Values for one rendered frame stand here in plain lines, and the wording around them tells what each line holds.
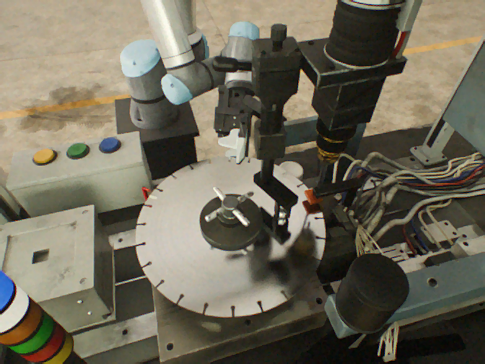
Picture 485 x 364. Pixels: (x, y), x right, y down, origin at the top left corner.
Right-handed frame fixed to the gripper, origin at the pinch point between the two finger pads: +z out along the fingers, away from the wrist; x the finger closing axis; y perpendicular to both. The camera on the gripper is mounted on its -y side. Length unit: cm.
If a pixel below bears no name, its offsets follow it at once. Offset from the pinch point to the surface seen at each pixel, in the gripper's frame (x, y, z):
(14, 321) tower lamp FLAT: 41, 18, 24
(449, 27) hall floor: -229, -161, -187
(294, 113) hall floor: -151, -20, -71
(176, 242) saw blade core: 18.0, 9.0, 16.1
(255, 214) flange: 15.3, -3.9, 10.5
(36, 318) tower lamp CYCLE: 38.2, 17.7, 24.3
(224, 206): 20.1, 1.0, 9.9
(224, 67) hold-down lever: 33.7, 0.8, -7.6
